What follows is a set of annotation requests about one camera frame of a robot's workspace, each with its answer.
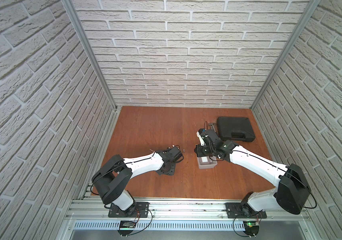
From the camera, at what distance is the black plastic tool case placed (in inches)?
39.0

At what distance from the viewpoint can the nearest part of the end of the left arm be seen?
63 cm

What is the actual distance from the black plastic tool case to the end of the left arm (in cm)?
41
